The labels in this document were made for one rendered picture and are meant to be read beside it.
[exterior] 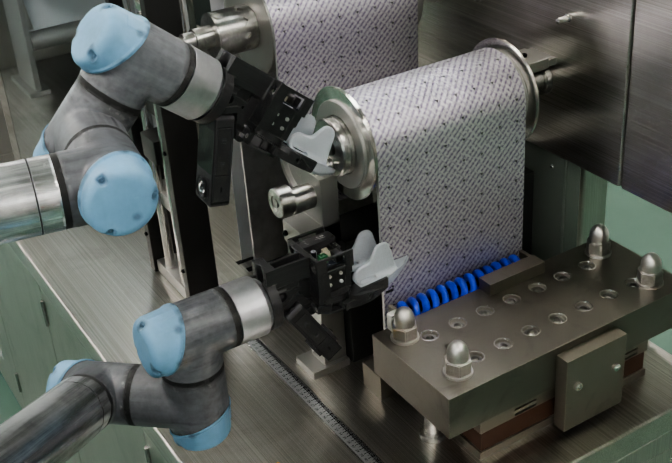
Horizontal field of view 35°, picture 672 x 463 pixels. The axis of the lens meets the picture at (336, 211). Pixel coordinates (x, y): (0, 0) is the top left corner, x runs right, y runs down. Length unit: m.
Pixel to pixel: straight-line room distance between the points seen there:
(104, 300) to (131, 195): 0.74
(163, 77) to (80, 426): 0.39
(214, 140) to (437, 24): 0.58
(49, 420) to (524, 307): 0.61
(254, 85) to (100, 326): 0.60
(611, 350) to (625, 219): 2.33
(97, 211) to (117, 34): 0.20
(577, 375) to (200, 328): 0.47
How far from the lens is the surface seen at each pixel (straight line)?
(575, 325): 1.37
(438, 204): 1.37
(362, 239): 1.35
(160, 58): 1.12
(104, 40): 1.10
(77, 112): 1.13
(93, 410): 1.25
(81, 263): 1.84
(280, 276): 1.25
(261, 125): 1.20
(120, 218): 1.01
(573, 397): 1.37
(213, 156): 1.21
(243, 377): 1.51
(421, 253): 1.39
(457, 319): 1.38
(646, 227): 3.65
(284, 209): 1.34
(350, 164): 1.30
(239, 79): 1.19
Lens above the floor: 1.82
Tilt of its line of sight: 29 degrees down
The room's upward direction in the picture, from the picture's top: 4 degrees counter-clockwise
